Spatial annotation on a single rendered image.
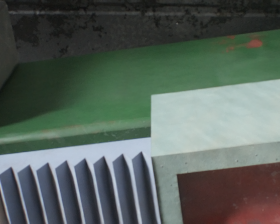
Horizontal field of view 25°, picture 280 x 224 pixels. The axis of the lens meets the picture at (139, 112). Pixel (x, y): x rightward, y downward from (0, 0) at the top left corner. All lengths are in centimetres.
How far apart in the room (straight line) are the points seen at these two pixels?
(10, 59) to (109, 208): 30
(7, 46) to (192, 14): 60
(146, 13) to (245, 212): 82
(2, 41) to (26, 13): 58
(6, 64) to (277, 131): 34
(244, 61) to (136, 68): 11
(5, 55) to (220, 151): 33
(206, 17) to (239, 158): 84
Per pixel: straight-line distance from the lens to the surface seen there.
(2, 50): 64
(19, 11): 123
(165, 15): 120
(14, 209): 42
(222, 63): 60
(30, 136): 51
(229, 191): 42
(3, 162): 42
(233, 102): 45
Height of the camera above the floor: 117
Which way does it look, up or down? 68 degrees down
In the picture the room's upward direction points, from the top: 177 degrees counter-clockwise
